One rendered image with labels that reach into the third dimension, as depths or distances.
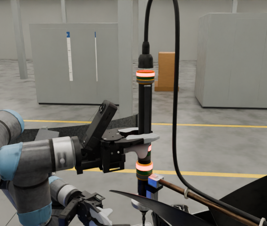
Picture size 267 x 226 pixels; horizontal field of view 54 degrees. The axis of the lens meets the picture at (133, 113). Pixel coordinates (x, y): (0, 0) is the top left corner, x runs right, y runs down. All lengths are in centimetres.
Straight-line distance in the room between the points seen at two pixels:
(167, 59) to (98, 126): 803
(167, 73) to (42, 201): 813
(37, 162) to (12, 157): 5
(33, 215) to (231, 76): 635
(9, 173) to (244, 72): 649
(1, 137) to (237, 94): 632
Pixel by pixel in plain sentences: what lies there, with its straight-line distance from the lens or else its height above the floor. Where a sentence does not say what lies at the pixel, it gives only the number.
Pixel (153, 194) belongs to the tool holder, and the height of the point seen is 135.
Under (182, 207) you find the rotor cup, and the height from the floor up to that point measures 126.
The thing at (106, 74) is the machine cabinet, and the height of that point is 82.
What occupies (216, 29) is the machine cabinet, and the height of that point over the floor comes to 190.
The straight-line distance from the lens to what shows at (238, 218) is 60.
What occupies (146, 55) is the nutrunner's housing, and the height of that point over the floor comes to 170.
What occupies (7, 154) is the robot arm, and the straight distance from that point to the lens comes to 60.
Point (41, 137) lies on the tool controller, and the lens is 141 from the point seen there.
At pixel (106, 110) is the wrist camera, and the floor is 158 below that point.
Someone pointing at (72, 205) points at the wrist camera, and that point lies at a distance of 94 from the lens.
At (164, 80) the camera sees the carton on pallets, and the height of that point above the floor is 34.
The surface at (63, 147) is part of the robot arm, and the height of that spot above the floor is 151.
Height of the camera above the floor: 174
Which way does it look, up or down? 16 degrees down
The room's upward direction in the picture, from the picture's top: straight up
